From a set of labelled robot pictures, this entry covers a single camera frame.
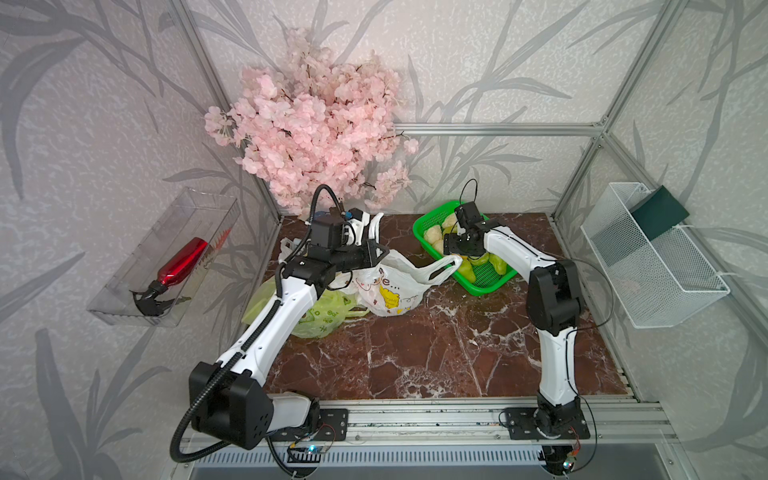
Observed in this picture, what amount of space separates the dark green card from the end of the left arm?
2.18 ft

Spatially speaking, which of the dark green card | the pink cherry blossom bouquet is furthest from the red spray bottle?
the dark green card

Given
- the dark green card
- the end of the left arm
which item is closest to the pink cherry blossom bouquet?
the end of the left arm

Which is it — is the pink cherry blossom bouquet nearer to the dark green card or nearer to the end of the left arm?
the end of the left arm

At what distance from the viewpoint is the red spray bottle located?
596mm

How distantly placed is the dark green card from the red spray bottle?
3.37 ft

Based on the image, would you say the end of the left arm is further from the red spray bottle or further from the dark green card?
the dark green card

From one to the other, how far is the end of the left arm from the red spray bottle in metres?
0.24

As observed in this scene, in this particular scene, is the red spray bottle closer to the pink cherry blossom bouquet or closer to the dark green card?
the pink cherry blossom bouquet

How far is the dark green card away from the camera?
695 millimetres

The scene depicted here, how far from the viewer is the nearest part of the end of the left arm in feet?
1.82
